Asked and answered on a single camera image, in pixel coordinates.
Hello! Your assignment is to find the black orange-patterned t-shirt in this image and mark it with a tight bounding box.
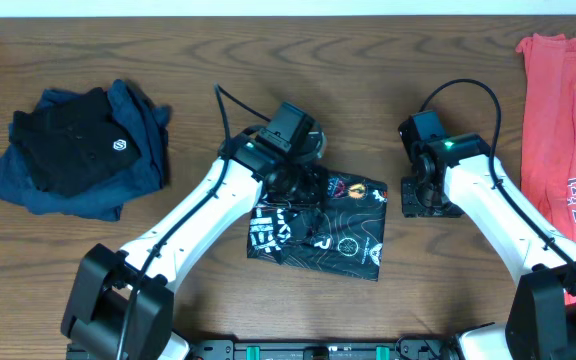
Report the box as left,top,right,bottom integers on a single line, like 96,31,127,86
247,171,388,282

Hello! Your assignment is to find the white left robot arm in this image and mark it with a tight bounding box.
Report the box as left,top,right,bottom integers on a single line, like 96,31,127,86
61,129,326,359

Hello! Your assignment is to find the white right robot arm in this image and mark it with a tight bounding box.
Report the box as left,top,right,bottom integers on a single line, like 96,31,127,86
401,133,576,359

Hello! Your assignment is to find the red t-shirt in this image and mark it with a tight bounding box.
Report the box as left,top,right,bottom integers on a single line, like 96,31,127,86
516,34,576,243

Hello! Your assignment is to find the black folded polo shirt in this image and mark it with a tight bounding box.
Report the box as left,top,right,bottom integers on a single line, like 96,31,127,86
10,88,141,197

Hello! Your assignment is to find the navy blue folded shirt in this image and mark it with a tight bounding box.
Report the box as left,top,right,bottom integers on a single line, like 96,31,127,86
0,80,170,222

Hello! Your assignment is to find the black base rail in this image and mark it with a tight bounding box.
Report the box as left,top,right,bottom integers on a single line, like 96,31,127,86
160,334,463,360

